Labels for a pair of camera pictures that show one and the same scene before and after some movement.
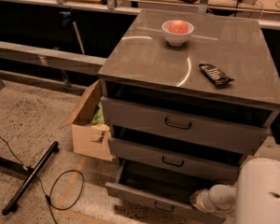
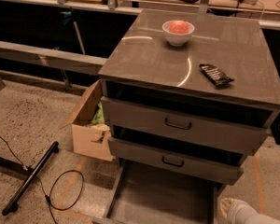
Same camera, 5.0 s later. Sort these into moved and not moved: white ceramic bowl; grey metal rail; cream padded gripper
Moved: cream padded gripper
Not moved: grey metal rail; white ceramic bowl
